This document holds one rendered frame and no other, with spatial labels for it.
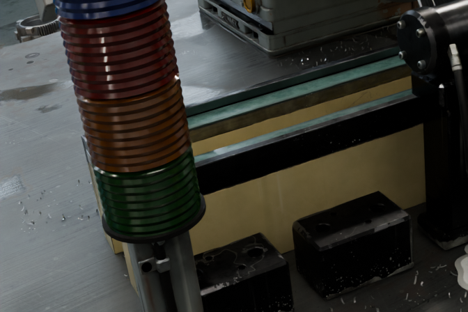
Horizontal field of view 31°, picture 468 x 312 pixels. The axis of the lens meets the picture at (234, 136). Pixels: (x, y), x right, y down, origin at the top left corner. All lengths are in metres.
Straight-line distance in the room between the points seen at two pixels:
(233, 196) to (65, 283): 0.20
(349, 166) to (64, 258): 0.32
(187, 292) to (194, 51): 0.94
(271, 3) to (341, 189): 0.53
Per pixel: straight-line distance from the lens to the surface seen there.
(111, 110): 0.46
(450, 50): 0.75
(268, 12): 1.34
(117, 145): 0.46
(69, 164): 1.13
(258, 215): 0.83
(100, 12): 0.44
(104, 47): 0.44
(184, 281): 0.54
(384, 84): 0.98
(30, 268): 0.94
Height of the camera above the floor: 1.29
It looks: 26 degrees down
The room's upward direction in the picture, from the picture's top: 9 degrees counter-clockwise
